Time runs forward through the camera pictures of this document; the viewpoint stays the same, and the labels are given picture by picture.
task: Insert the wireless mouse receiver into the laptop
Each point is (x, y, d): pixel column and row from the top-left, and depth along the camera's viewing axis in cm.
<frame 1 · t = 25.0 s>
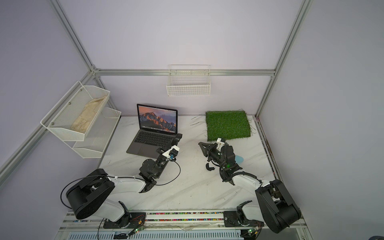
left hand: (173, 142, 79), fingers closed
right hand: (200, 146, 82), fingers closed
grey open laptop: (158, 127, 109), point 5 cm above the table
beige cloth in shelf: (87, 114, 82), point 31 cm above the table
black mouse battery cover: (209, 168, 94), on the table

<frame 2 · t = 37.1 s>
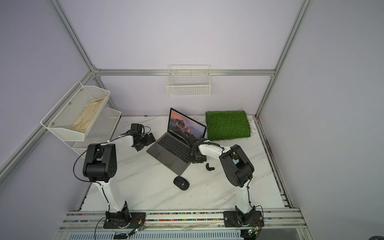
left hand: (149, 143, 102), fingers open
right hand: (197, 162, 95), fingers open
grey open laptop: (172, 150, 101), point 2 cm above the table
black wireless mouse: (181, 183, 86), point 3 cm above the table
the other named things where they were.

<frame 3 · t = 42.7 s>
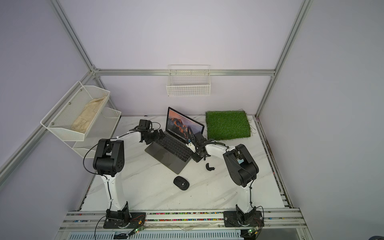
left hand: (160, 139, 104), fingers open
right hand: (196, 157, 98), fingers closed
the named things where they were.

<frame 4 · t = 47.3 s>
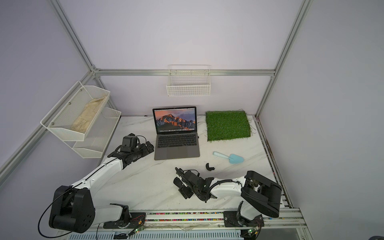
left hand: (147, 151, 89), fingers open
right hand: (185, 186, 86), fingers open
grey open laptop: (176, 130, 110), point 4 cm above the table
light blue toy trowel: (233, 158, 98), on the table
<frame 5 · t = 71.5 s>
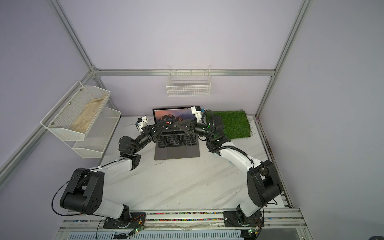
left hand: (164, 126, 73), fingers closed
right hand: (176, 125, 71), fingers closed
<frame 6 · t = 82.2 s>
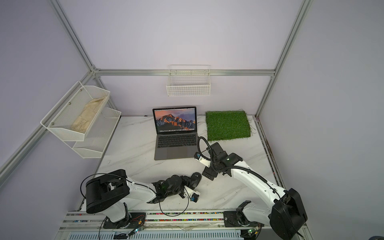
left hand: (192, 180, 85), fingers open
right hand: (210, 166, 83), fingers open
